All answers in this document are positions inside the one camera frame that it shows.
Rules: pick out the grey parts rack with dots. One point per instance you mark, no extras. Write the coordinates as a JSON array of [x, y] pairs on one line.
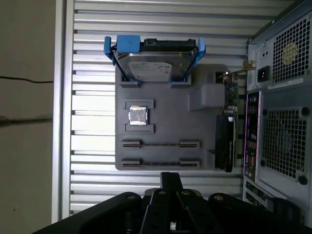
[[170, 109]]

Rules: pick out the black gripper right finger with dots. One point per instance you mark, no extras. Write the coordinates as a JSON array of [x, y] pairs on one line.
[[202, 214]]

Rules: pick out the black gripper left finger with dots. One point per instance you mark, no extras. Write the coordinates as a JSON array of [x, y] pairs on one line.
[[156, 212]]

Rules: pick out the black PC case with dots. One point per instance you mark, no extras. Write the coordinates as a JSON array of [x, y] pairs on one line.
[[268, 102]]

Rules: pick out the silver CPU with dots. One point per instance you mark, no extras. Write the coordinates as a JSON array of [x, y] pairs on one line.
[[137, 115]]

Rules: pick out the hard disk in blue carrier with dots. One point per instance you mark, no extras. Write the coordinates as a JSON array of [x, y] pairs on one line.
[[148, 68]]

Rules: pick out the graphics card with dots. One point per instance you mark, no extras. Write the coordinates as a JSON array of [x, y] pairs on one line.
[[225, 143]]

